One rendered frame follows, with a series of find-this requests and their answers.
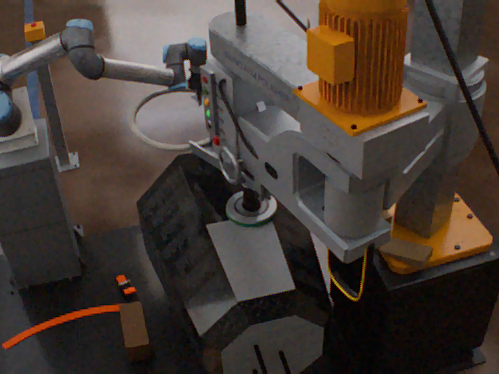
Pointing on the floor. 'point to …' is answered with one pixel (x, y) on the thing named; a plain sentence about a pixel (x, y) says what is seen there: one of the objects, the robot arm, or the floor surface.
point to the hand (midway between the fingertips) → (203, 101)
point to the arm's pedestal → (29, 211)
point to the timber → (135, 331)
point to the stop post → (52, 105)
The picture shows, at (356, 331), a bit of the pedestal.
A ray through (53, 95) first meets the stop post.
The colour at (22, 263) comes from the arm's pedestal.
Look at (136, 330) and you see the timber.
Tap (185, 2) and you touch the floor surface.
